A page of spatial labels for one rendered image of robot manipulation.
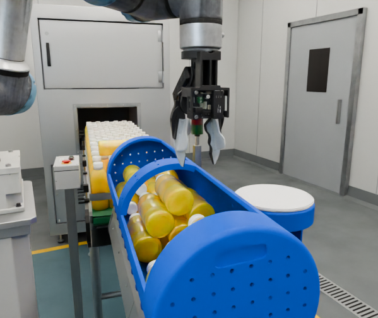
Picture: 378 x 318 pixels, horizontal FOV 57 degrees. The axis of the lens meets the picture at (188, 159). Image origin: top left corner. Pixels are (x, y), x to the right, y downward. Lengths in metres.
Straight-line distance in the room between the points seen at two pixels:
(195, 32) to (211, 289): 0.41
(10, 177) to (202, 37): 0.52
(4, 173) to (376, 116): 4.08
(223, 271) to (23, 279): 0.53
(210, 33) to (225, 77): 5.87
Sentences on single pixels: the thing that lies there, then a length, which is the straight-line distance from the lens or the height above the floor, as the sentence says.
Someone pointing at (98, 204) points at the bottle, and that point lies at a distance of 1.53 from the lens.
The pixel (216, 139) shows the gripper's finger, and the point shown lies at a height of 1.33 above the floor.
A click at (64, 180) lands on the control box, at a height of 1.04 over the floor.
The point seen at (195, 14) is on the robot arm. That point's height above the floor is 1.55.
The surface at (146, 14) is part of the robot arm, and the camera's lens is 0.67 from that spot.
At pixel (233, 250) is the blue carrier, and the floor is 1.20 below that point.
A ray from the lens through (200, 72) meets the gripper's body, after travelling 0.60.
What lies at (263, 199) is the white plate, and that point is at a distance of 1.24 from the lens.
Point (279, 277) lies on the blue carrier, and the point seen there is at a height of 1.14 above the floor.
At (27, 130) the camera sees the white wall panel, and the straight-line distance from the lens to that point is 5.59.
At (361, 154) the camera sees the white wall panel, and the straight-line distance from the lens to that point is 4.63.
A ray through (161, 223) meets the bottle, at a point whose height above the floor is 1.10.
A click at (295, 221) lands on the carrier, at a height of 1.00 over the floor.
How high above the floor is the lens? 1.44
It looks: 13 degrees down
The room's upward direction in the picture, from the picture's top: straight up
